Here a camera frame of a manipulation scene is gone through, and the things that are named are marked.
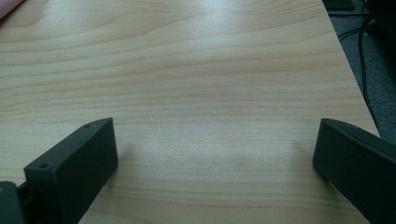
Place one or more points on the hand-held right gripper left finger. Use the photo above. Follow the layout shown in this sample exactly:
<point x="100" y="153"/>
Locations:
<point x="73" y="174"/>

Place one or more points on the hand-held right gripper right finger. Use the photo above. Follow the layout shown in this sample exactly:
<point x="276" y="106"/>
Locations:
<point x="361" y="168"/>

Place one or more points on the pink cloth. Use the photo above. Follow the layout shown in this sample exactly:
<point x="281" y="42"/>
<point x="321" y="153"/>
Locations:
<point x="7" y="6"/>

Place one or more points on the black equipment box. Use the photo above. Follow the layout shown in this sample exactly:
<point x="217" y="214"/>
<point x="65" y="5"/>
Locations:
<point x="384" y="18"/>

